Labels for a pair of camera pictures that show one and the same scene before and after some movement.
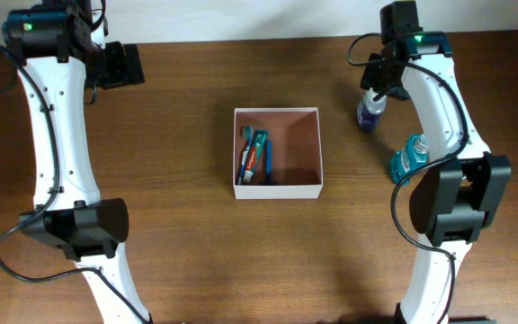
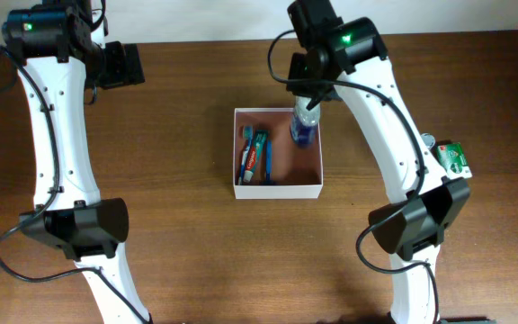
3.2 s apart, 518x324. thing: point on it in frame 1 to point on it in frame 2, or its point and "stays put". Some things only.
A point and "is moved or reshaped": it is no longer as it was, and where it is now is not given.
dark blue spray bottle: x=369 y=111 is moved or reshaped
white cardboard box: x=297 y=156 stays put
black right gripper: x=371 y=80 to x=304 y=89
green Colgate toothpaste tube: x=258 y=144 stays put
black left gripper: x=123 y=75 stays put
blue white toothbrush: x=247 y=132 stays put
